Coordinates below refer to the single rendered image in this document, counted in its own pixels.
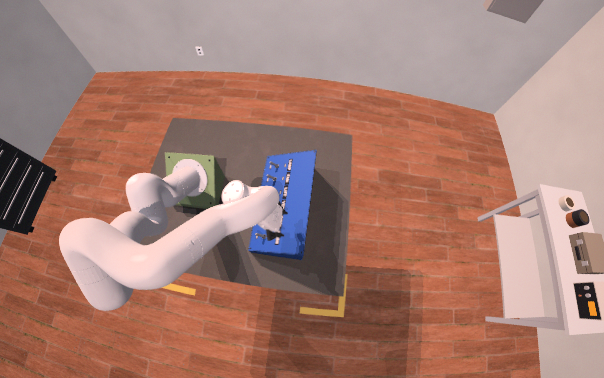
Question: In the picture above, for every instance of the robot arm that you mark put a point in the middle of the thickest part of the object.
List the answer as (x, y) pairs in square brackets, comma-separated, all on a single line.
[(88, 242)]

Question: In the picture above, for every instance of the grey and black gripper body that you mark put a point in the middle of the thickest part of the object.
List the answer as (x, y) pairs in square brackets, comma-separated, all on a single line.
[(273, 221)]

